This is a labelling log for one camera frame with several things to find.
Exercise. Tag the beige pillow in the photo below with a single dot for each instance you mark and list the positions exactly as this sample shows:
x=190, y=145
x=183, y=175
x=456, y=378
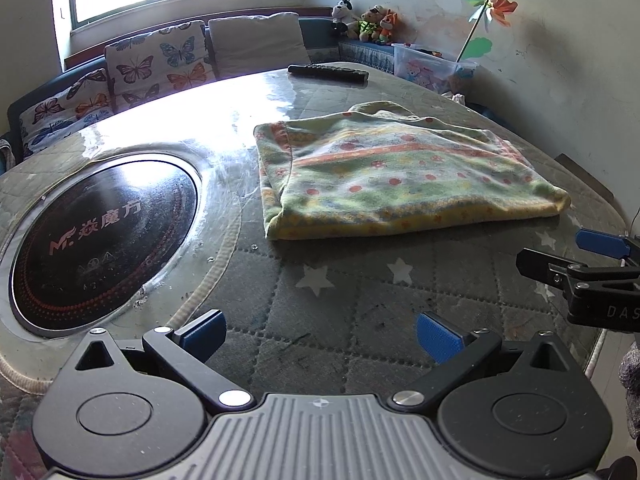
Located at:
x=260, y=42

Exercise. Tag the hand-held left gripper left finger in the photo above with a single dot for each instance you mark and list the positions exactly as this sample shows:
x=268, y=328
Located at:
x=202, y=332

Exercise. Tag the blue sofa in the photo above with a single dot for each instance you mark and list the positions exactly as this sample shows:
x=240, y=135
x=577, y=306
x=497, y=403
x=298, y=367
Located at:
x=320, y=42

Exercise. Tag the large butterfly print pillow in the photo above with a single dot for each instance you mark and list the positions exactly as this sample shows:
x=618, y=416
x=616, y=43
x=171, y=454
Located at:
x=160, y=67

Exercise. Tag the small butterfly print pillow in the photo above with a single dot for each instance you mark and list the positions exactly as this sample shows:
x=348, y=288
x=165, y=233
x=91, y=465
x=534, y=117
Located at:
x=65, y=105

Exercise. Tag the brown bear plush toy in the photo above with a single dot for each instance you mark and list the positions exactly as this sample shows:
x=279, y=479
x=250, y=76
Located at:
x=370, y=22

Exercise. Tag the black remote control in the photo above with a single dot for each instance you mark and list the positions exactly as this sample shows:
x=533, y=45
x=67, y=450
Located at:
x=327, y=72

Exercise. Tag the white cloth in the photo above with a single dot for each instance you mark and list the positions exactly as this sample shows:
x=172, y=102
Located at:
x=457, y=97

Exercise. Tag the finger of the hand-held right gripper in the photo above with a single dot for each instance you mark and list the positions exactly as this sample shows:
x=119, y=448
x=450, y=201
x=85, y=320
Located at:
x=600, y=242
x=545, y=262

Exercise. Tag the colourful pinwheel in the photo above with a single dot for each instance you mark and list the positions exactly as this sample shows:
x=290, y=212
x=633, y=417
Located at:
x=492, y=10

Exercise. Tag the grey cloth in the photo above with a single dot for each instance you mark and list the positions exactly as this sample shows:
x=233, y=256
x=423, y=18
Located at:
x=5, y=152

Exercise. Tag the floral towel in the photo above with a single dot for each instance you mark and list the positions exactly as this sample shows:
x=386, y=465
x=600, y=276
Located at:
x=400, y=175

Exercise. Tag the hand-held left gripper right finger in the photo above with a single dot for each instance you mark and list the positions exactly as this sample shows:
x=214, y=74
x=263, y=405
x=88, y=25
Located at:
x=437, y=335

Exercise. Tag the orange fox plush toy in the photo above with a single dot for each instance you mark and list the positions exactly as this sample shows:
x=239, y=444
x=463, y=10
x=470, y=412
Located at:
x=387, y=25

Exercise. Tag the clear plastic storage box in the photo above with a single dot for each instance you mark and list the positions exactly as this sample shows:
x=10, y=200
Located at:
x=425, y=67

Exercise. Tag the black and white plush toy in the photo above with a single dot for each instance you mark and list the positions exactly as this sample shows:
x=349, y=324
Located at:
x=342, y=12

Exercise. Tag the round black induction cooktop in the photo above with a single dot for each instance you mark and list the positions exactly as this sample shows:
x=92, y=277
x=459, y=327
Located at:
x=100, y=240

